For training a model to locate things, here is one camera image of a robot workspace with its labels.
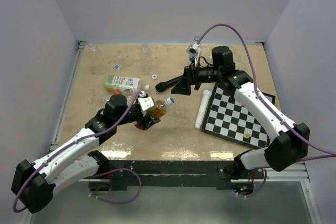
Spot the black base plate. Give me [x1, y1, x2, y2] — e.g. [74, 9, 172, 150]
[98, 160, 264, 190]

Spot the white cap of gold bottle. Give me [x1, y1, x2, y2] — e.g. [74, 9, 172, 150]
[165, 97, 175, 106]

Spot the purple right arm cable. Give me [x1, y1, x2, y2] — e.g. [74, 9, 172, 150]
[198, 24, 336, 162]

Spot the black white chessboard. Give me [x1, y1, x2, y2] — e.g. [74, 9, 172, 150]
[201, 84, 270, 149]

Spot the black microphone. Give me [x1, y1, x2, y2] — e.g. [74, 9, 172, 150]
[155, 76, 183, 92]

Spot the blue label water bottle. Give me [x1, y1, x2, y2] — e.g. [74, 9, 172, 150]
[191, 36, 202, 48]

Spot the aluminium frame rail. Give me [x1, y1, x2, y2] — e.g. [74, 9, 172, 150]
[265, 162, 323, 223]

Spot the cream chess piece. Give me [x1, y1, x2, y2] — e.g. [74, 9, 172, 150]
[244, 130, 253, 138]

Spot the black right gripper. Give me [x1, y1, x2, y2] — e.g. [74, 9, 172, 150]
[171, 59, 222, 95]

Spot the green tea label bottle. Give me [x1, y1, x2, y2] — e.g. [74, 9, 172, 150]
[104, 76, 150, 97]

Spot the white microphone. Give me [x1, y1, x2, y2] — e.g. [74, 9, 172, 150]
[195, 87, 212, 130]

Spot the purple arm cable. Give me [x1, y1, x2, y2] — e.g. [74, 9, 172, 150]
[12, 91, 144, 213]
[198, 24, 336, 162]

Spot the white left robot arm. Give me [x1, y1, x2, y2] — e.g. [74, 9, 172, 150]
[11, 91, 159, 214]

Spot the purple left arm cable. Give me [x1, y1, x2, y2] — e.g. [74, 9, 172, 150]
[12, 91, 144, 213]

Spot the gold label drink bottle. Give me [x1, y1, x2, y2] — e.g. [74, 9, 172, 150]
[152, 100, 169, 119]

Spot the clear plastic bottle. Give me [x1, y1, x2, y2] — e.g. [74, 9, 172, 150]
[140, 43, 153, 74]

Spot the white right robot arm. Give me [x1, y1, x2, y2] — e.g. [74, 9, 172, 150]
[171, 43, 310, 178]

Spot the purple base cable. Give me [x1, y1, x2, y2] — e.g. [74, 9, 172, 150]
[88, 168, 142, 204]

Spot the clear bottle back left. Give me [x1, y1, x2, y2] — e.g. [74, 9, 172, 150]
[88, 43, 106, 71]

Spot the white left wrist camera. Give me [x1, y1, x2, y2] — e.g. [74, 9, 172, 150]
[136, 91, 156, 115]

